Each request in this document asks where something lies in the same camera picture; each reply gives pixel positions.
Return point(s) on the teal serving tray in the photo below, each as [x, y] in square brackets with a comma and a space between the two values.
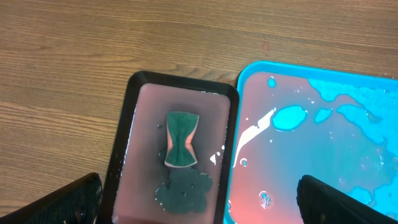
[338, 127]

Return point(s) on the dark rectangular sponge tray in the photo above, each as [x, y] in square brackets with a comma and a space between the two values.
[139, 187]

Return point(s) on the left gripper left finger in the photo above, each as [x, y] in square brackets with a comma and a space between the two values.
[75, 203]

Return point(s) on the pink sponge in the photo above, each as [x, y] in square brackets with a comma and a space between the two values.
[181, 127]

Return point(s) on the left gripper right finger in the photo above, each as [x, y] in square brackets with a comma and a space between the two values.
[320, 203]

